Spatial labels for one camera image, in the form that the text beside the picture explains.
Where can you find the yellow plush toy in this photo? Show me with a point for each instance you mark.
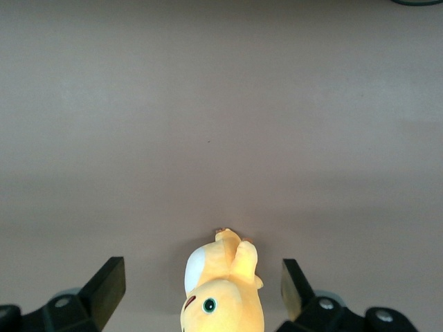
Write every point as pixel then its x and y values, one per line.
pixel 221 297

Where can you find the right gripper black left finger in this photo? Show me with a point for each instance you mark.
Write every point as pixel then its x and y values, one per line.
pixel 90 304

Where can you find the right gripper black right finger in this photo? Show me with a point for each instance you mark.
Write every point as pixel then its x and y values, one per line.
pixel 311 314

